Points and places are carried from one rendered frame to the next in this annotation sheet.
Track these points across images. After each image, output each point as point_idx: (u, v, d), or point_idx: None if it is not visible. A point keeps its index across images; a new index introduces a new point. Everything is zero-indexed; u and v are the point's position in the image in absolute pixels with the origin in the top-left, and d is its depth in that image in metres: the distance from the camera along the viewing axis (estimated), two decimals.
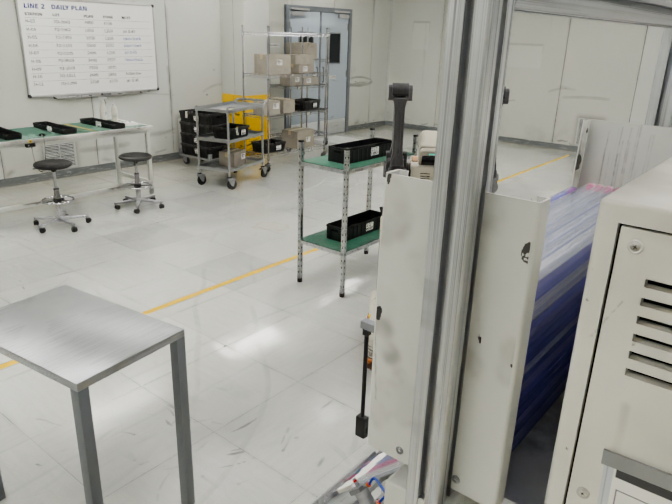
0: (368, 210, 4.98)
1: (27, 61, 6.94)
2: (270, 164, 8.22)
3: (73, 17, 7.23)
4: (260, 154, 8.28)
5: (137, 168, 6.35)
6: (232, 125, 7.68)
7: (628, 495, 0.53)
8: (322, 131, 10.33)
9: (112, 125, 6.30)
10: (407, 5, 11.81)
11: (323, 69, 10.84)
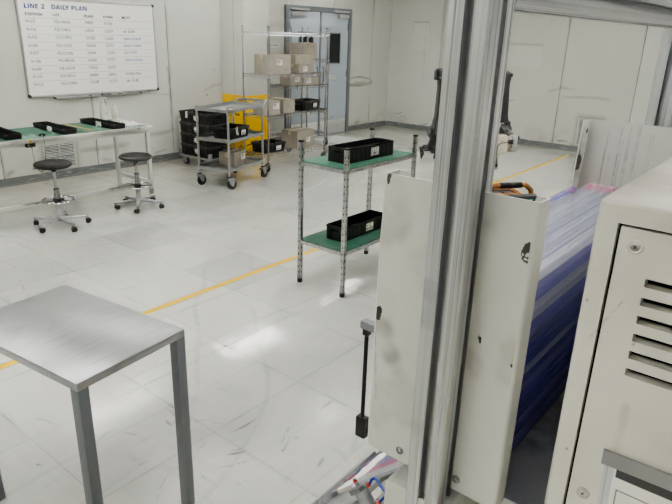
0: (368, 210, 4.98)
1: (27, 61, 6.94)
2: (270, 164, 8.22)
3: (73, 17, 7.23)
4: (260, 154, 8.28)
5: (137, 168, 6.35)
6: (232, 125, 7.68)
7: (628, 495, 0.53)
8: (322, 131, 10.33)
9: (112, 125, 6.30)
10: (407, 5, 11.81)
11: (323, 69, 10.84)
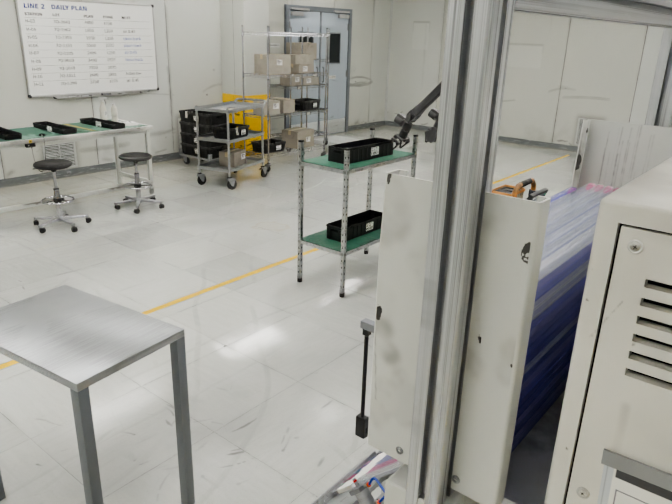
0: (368, 210, 4.98)
1: (27, 61, 6.94)
2: (270, 164, 8.22)
3: (73, 17, 7.23)
4: (260, 154, 8.28)
5: (137, 168, 6.35)
6: (232, 125, 7.68)
7: (628, 495, 0.53)
8: (322, 131, 10.33)
9: (112, 125, 6.30)
10: (407, 5, 11.81)
11: (323, 69, 10.84)
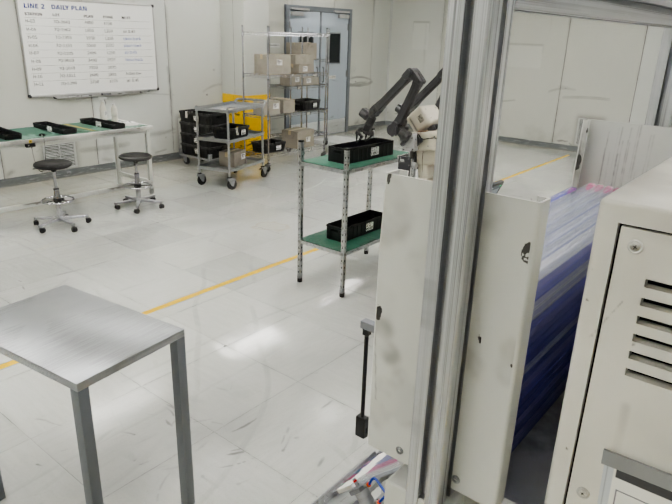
0: (368, 210, 4.98)
1: (27, 61, 6.94)
2: (270, 164, 8.22)
3: (73, 17, 7.23)
4: (260, 154, 8.28)
5: (137, 168, 6.35)
6: (232, 125, 7.68)
7: (628, 495, 0.53)
8: (322, 131, 10.33)
9: (112, 125, 6.30)
10: (407, 5, 11.81)
11: (323, 69, 10.84)
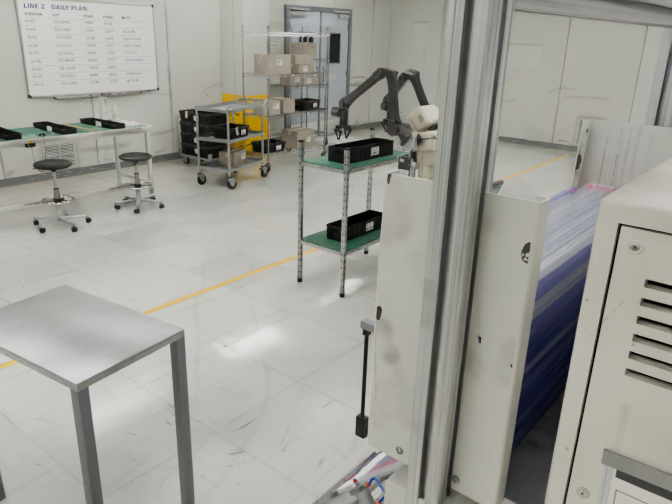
0: (368, 210, 4.98)
1: (27, 61, 6.94)
2: (270, 164, 8.22)
3: (73, 17, 7.23)
4: (260, 154, 8.28)
5: (137, 168, 6.35)
6: (232, 125, 7.68)
7: (628, 495, 0.53)
8: (322, 131, 10.33)
9: (112, 125, 6.30)
10: (407, 5, 11.81)
11: (323, 69, 10.84)
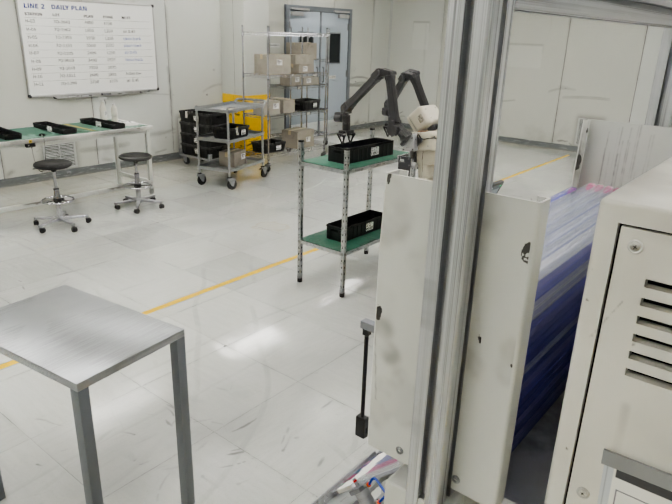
0: (368, 210, 4.98)
1: (27, 61, 6.94)
2: (270, 164, 8.22)
3: (73, 17, 7.23)
4: (260, 154, 8.28)
5: (137, 168, 6.35)
6: (232, 125, 7.68)
7: (628, 495, 0.53)
8: (322, 131, 10.33)
9: (112, 125, 6.30)
10: (407, 5, 11.81)
11: (323, 69, 10.84)
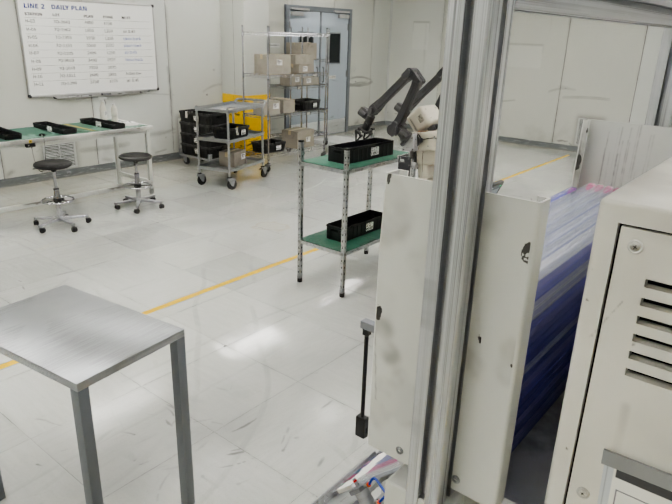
0: (368, 210, 4.98)
1: (27, 61, 6.94)
2: (270, 164, 8.22)
3: (73, 17, 7.23)
4: (260, 154, 8.28)
5: (137, 168, 6.35)
6: (232, 125, 7.68)
7: (628, 495, 0.53)
8: (322, 131, 10.33)
9: (112, 125, 6.30)
10: (407, 5, 11.81)
11: (323, 69, 10.84)
